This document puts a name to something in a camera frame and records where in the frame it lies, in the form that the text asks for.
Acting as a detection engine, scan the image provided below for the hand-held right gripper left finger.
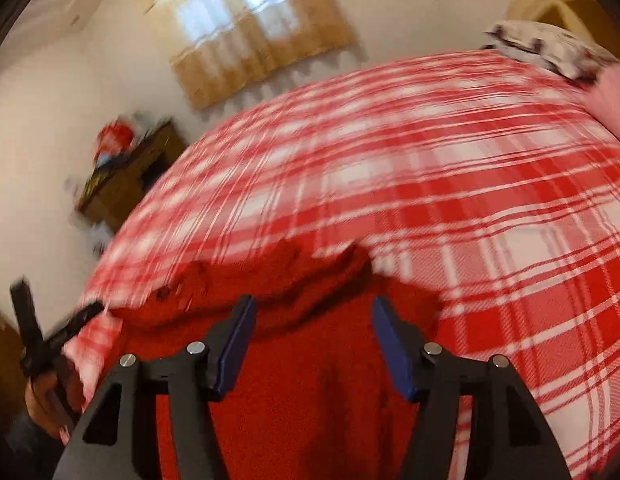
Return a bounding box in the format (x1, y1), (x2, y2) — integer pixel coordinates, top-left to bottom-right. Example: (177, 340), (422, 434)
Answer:
(52, 295), (257, 480)

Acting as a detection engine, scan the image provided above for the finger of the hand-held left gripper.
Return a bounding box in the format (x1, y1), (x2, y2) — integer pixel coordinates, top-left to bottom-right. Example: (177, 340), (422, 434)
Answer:
(9, 277), (45, 361)
(42, 300), (105, 356)

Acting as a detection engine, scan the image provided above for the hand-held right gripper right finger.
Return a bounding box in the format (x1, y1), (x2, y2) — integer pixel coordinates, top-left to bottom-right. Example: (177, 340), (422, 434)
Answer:
(372, 296), (573, 480)

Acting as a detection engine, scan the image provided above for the red embroidered knit sweater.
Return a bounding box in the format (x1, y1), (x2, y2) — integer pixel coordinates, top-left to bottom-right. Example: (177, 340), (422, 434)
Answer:
(107, 242), (473, 480)

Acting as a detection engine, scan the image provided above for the person's left hand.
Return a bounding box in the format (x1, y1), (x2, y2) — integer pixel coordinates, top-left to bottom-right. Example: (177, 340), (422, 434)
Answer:
(24, 357), (87, 445)

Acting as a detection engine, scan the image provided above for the brown wooden furniture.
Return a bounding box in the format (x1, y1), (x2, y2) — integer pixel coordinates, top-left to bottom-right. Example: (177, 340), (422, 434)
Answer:
(0, 302), (28, 416)

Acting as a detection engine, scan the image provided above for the brown wooden desk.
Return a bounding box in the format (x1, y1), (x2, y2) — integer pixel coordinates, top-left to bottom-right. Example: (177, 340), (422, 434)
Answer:
(77, 120), (188, 233)

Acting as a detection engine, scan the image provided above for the red gift bag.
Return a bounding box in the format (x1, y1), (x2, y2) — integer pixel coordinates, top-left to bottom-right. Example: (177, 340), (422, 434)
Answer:
(92, 117), (140, 167)

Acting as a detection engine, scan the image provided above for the red plaid bed sheet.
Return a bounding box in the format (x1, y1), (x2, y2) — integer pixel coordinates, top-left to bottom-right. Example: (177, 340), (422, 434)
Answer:
(65, 50), (620, 480)

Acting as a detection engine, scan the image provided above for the beige patterned window curtain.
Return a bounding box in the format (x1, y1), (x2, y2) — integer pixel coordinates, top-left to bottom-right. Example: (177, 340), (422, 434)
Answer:
(125, 0), (358, 111)

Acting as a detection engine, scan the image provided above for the grey patterned pillow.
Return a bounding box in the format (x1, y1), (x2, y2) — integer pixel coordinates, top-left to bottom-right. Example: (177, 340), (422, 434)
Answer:
(484, 20), (620, 81)

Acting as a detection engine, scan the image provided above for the cream wooden headboard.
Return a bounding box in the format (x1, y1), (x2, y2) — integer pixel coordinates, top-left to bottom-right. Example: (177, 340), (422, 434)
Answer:
(504, 0), (620, 68)

